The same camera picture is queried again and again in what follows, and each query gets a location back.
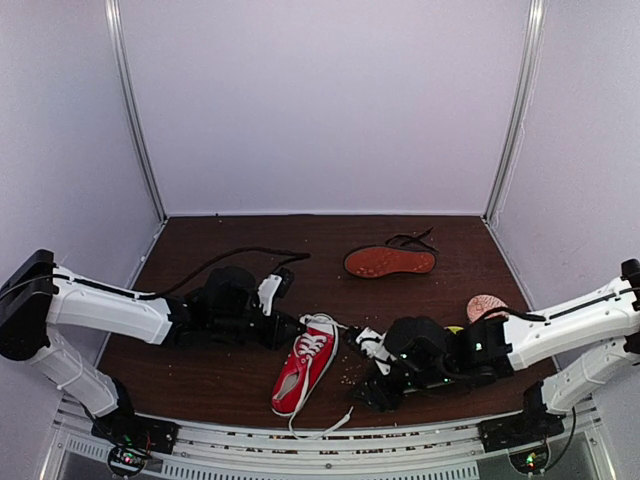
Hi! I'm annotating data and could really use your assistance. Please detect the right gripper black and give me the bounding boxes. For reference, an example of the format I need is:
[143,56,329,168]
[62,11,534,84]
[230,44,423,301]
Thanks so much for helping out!
[347,361,455,414]

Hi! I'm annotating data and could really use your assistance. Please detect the red canvas sneaker white laces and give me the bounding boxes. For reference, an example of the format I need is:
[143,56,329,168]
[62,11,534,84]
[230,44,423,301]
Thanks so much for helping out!
[271,313,354,441]

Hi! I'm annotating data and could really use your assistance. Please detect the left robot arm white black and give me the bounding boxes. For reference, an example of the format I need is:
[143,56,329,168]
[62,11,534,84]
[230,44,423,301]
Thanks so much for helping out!
[1,250,305,444]

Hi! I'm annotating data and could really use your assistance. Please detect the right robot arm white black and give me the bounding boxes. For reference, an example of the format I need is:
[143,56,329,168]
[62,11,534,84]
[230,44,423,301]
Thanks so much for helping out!
[344,259,639,442]

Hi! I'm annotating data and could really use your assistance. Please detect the red patterned bowl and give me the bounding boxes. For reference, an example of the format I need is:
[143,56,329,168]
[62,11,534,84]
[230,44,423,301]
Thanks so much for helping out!
[466,294,507,323]

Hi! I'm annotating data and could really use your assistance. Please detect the upturned shoe orange sole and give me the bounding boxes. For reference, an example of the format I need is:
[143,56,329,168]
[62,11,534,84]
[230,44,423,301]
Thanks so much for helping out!
[343,227,439,280]

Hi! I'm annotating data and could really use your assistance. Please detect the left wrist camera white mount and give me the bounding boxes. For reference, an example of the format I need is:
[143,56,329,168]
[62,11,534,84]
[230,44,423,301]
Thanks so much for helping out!
[257,268,295,316]

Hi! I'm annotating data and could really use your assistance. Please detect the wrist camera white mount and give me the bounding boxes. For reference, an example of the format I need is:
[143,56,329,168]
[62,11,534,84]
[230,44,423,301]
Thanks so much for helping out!
[343,326,396,376]
[257,268,295,316]

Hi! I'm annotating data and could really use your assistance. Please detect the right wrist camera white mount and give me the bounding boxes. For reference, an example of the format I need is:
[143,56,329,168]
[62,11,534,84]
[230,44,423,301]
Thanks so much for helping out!
[343,326,396,376]

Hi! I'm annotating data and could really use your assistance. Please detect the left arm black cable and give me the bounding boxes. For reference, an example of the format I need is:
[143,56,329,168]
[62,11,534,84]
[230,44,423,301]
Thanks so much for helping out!
[49,249,312,301]

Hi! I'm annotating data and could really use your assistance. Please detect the front aluminium rail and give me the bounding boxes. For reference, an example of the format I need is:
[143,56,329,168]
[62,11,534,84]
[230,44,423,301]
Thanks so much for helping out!
[35,398,620,479]

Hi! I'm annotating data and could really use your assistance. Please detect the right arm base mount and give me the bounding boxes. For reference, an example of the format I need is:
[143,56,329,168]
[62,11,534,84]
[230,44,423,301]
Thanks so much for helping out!
[478,381,566,476]

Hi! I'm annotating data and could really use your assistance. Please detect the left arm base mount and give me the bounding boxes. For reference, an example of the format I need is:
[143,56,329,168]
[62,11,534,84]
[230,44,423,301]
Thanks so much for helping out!
[89,379,179,474]

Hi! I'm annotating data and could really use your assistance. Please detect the right aluminium frame post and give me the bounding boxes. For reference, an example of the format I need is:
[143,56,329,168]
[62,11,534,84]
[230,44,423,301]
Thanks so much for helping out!
[483,0,548,226]

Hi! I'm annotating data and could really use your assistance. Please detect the aluminium frame post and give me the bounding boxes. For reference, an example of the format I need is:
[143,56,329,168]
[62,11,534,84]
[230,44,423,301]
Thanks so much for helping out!
[483,0,548,226]
[104,0,168,222]

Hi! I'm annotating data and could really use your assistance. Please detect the left aluminium frame post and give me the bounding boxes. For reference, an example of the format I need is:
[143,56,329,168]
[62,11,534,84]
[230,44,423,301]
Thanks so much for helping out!
[104,0,168,222]

